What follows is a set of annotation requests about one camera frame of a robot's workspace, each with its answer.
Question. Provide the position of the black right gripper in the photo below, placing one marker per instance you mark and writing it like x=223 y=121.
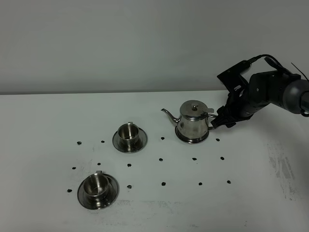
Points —
x=239 y=105

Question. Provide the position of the stainless steel teapot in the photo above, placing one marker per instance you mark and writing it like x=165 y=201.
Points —
x=193 y=121

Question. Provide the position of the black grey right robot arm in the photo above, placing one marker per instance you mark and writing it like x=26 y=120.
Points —
x=289 y=91

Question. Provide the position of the steel teapot saucer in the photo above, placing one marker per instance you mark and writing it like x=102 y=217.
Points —
x=188 y=140

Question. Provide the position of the far stainless steel teacup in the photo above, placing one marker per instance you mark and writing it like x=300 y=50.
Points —
x=128 y=134

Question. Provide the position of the stainless steel teacup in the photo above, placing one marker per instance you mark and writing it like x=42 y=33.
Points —
x=96 y=186
x=128 y=134

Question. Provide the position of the near stainless steel teacup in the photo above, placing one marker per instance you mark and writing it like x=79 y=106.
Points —
x=96 y=186

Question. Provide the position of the far steel saucer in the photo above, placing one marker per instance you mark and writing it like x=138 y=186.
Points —
x=132 y=148

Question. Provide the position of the near steel saucer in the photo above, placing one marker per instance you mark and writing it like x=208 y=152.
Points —
x=96 y=204

